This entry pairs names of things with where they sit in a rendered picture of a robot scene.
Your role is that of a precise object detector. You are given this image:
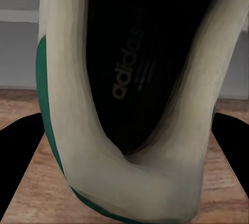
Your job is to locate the gym shoe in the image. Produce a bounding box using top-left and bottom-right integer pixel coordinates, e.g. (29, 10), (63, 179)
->
(36, 0), (249, 224)

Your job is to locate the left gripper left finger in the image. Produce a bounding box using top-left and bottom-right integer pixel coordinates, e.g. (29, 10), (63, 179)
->
(0, 112), (45, 221)

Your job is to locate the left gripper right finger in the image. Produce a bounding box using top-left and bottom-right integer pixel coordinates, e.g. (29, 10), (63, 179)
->
(212, 113), (249, 198)

